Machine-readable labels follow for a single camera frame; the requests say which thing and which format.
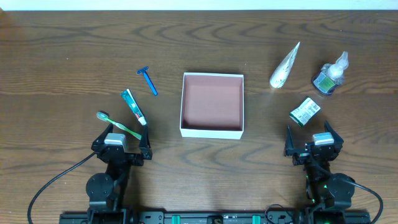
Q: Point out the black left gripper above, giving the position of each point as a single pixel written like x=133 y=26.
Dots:
x=125 y=156

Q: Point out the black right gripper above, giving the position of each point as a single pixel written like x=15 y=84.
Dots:
x=305 y=154

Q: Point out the small white green packet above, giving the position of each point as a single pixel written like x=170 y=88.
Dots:
x=305 y=112

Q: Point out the green toothbrush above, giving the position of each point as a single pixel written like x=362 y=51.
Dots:
x=104 y=117

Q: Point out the clear foam soap pump bottle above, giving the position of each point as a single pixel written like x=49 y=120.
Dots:
x=331 y=76

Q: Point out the white lotion tube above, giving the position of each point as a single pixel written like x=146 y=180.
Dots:
x=281 y=73

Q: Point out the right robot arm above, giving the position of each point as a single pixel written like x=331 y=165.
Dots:
x=330 y=193

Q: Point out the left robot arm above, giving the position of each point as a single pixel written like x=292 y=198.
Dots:
x=106 y=190

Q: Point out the green toothpaste tube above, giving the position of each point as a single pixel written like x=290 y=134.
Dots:
x=131 y=102

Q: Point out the blue disposable razor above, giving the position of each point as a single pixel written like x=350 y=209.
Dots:
x=143 y=72

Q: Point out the white box with pink interior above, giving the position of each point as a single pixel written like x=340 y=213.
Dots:
x=212 y=106

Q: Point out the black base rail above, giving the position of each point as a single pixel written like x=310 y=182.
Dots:
x=271 y=216

